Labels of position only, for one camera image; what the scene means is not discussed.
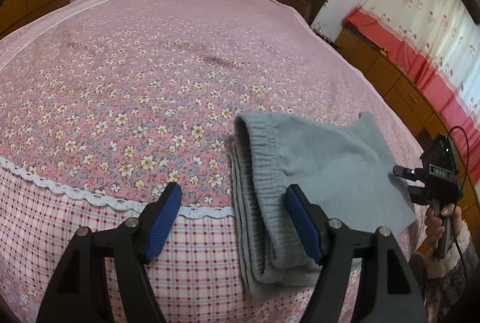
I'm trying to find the grey knit pants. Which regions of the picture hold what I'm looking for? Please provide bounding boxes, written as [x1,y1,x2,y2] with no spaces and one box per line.
[229,112,418,303]

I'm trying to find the pink floral bed sheet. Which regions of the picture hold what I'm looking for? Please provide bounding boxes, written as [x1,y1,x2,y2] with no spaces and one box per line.
[0,0,426,323]

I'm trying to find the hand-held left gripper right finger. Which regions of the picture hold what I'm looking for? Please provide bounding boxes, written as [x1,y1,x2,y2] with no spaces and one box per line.
[284,184,429,323]

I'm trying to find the person's right hand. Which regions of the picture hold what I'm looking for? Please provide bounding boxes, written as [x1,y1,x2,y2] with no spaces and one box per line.
[424,203,464,245]

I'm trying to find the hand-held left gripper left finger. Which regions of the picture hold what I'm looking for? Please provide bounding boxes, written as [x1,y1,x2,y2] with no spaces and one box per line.
[35,181,183,323]

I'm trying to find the light wooden low cabinet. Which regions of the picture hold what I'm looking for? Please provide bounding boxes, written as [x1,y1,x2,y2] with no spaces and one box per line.
[335,27,480,219]

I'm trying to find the dark wooden nightstand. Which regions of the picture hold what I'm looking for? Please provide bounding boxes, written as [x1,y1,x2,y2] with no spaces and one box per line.
[313,23,335,45]

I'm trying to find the person's right forearm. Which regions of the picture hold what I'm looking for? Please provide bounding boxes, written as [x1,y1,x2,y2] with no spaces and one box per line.
[409,223,475,323]

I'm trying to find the cream and red curtain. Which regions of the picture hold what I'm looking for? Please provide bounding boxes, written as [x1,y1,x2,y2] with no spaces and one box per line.
[343,0,480,144]

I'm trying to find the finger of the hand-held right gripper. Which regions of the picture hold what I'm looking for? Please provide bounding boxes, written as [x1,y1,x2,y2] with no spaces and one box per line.
[407,185,429,204]
[392,165,422,181]

